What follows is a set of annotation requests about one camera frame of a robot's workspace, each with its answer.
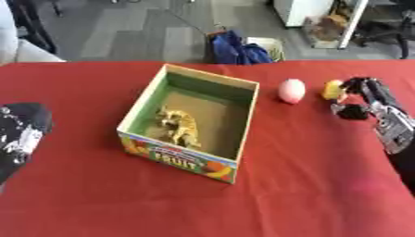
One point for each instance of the white shelf with brown items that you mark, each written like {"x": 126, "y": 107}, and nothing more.
{"x": 332, "y": 26}

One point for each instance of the pink toy peach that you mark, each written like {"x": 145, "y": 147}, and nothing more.
{"x": 292, "y": 90}

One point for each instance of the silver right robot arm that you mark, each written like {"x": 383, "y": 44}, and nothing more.
{"x": 395, "y": 128}

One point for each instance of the black office chair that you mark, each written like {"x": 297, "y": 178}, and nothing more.
{"x": 386, "y": 27}

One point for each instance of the white cabinet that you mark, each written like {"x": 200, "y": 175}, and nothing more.
{"x": 302, "y": 11}

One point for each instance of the black chair legs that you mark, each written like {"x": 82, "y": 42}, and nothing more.
{"x": 35, "y": 24}

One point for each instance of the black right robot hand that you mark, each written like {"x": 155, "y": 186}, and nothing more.
{"x": 361, "y": 95}

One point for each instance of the yellow soft toy animal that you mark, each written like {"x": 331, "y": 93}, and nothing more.
{"x": 178, "y": 125}

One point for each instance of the white furniture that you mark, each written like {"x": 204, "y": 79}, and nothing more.
{"x": 21, "y": 43}

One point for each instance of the tan cardboard box green inside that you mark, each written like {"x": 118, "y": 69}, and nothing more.
{"x": 186, "y": 160}

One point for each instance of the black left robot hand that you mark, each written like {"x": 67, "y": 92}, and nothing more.
{"x": 21, "y": 135}

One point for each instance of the white crate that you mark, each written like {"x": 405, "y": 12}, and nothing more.
{"x": 269, "y": 46}

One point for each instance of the blue bag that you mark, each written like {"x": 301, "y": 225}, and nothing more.
{"x": 236, "y": 49}

